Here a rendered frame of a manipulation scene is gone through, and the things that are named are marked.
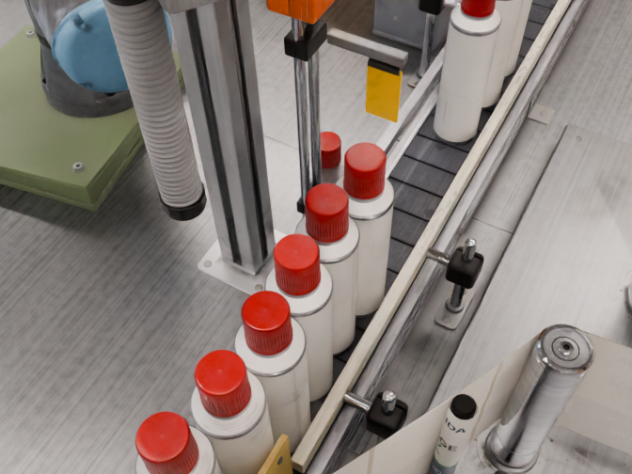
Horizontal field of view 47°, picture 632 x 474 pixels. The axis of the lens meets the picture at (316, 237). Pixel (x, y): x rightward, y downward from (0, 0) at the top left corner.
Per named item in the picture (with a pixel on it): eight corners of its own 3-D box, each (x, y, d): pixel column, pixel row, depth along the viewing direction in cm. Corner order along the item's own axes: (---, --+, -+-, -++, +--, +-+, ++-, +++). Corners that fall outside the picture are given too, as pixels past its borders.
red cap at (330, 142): (344, 165, 90) (345, 146, 88) (319, 171, 90) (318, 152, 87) (336, 146, 92) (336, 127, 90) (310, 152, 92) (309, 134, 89)
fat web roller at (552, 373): (527, 485, 61) (590, 389, 46) (477, 459, 63) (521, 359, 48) (545, 439, 64) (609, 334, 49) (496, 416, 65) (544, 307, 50)
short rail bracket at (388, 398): (388, 469, 67) (398, 418, 58) (329, 438, 69) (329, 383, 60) (403, 440, 69) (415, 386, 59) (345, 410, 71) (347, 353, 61)
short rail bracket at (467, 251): (462, 323, 76) (480, 258, 67) (435, 311, 77) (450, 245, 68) (473, 300, 78) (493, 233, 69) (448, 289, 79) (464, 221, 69)
